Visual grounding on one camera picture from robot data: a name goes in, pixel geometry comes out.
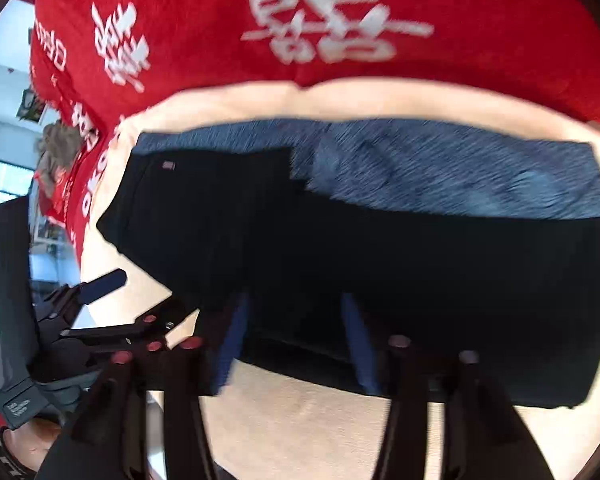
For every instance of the cream blanket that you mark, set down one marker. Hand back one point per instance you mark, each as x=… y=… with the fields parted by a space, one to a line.
x=290 y=435

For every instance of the red printed blanket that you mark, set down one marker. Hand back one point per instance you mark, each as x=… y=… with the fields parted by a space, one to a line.
x=480 y=15

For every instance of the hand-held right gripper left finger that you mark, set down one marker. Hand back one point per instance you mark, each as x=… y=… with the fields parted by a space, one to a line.
x=230 y=347

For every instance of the black chair back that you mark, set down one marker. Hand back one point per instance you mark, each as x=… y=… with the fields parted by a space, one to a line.
x=7 y=270

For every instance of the person's left hand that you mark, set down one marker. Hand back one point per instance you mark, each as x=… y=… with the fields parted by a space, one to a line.
x=32 y=437

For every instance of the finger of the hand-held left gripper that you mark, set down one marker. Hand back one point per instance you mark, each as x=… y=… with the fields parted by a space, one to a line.
x=102 y=284
x=140 y=330

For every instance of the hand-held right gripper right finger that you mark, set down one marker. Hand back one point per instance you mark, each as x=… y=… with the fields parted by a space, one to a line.
x=361 y=347

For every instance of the black pants blue floral trim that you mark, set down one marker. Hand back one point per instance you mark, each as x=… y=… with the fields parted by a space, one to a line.
x=380 y=270

